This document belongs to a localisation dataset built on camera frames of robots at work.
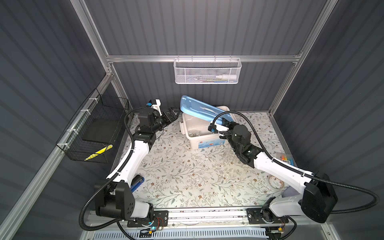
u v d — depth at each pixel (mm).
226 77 898
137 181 823
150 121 600
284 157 934
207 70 1233
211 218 754
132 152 507
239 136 571
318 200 418
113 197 408
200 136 860
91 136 701
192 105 791
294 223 666
